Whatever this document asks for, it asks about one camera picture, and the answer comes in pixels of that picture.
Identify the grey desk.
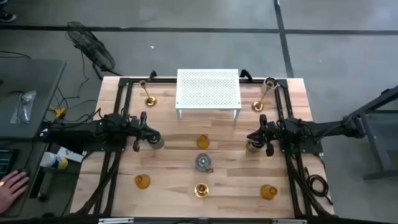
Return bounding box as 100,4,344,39
0,57,67,140

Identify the grey metal stand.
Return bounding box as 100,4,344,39
341,85,398,181

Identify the candle tin green tag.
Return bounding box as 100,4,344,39
245,138,262,154

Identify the candle tin orange label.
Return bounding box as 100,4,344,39
195,152,215,174

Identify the black aluminium table frame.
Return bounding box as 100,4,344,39
70,77,335,218

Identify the laptop screen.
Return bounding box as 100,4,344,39
0,148,16,180

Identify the medium brass candlestick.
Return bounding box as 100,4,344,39
139,80,158,108

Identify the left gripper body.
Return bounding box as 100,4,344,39
128,116,142,142

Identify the black cable bundle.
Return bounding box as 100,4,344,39
285,154,331,217
74,152,123,216

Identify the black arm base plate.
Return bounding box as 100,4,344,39
279,136,324,156
82,136,129,154

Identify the yellow cable connector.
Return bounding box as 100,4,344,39
49,106,68,119

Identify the amber glass candle holder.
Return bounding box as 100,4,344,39
134,174,151,190
196,134,211,150
260,184,279,200

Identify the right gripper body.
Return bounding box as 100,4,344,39
266,120,282,142

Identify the black floor fan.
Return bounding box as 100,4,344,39
65,21,123,80

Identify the white printed card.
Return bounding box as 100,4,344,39
57,146,85,163

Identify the clear plastic bag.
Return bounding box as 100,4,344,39
10,90,37,124

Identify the person's hand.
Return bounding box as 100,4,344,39
0,170,30,215

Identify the silver metal bracket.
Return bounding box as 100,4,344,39
98,217,134,224
272,218,308,224

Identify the person's shoe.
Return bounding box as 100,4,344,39
0,9,17,23

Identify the white bottle yellow cap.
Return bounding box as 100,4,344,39
39,151,68,170

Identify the tall brass candlestick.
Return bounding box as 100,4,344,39
251,80,275,113

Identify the white pot with plant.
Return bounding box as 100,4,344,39
263,76,279,91

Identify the white perforated metal shelf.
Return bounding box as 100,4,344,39
175,68,243,121

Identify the dark grey work surface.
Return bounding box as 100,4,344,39
0,139,43,218

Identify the short brass candlestick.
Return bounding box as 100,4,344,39
194,182,210,198

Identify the coiled black cable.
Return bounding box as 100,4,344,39
305,167,334,206

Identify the candle tin brown tag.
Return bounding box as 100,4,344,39
148,131,165,151

